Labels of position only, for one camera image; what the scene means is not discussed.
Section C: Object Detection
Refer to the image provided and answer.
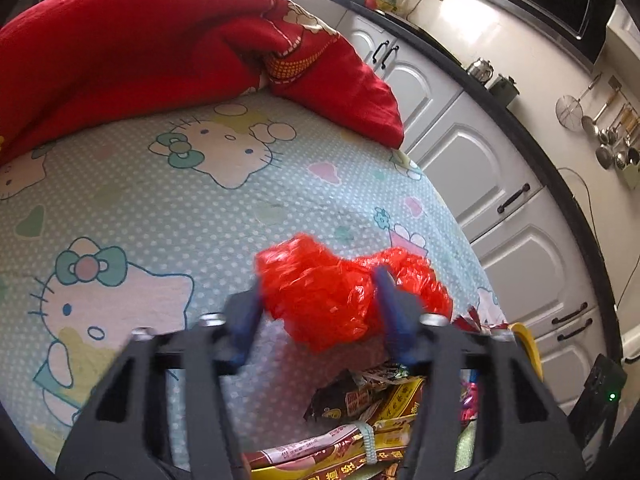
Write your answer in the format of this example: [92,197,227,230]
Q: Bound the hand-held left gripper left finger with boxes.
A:
[55,280,266,480]

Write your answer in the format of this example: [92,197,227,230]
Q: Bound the brown sausage packet bundle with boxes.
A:
[242,422,416,480]

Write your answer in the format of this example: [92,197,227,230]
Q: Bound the black kitchen countertop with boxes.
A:
[350,0,623,361]

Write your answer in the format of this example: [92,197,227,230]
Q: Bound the cartoon cat printed bedsheet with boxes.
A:
[0,95,506,476]

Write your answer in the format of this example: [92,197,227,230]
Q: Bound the white kitchen cabinets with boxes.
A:
[345,10,626,411]

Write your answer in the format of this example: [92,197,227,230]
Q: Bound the dark brown snack wrapper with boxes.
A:
[304,370,396,423]

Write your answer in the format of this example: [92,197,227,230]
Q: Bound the yellow rimmed black bin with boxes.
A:
[510,322,543,386]

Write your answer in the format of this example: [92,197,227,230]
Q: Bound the steel kettle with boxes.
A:
[467,57,496,83]

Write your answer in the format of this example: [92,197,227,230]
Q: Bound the yellow snack packet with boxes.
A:
[370,377,426,431]

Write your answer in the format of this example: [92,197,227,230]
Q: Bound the dark lidded pot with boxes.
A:
[490,74,521,107]

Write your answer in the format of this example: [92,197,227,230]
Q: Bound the black power cable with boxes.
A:
[555,167,631,311]

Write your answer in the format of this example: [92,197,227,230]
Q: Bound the pale green plush pouch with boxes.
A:
[457,425,482,472]

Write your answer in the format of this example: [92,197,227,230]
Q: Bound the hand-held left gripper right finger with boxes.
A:
[372,266,586,480]

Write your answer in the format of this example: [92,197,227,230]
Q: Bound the pink foil wrapper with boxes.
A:
[460,370,481,423]

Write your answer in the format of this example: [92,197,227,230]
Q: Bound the pale green hair tie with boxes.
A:
[357,422,378,463]

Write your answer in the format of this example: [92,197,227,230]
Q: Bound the wire mesh strainer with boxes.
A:
[556,74,603,128]

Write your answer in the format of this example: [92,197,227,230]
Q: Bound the red blanket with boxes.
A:
[0,0,406,166]

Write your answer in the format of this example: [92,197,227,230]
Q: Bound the red plastic bag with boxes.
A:
[255,233,453,353]

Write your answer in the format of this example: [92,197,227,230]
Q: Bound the row of hanging steel utensils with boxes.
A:
[582,75,640,171]

